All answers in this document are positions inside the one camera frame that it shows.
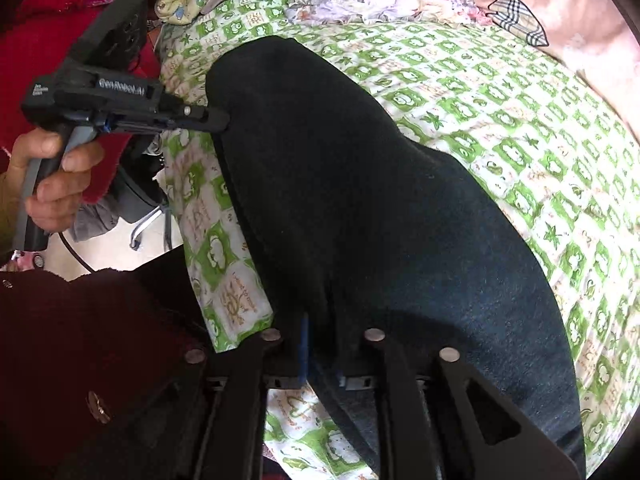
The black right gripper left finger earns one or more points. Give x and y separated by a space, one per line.
222 427

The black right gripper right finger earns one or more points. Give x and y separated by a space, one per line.
445 421

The black pants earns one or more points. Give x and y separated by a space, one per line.
348 220

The person's left hand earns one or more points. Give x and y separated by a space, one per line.
54 205

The red pillow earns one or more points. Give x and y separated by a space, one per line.
35 36

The green white patterned bedsheet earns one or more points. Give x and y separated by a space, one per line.
553 156

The pink quilt with plaid hearts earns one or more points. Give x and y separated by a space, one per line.
590 37

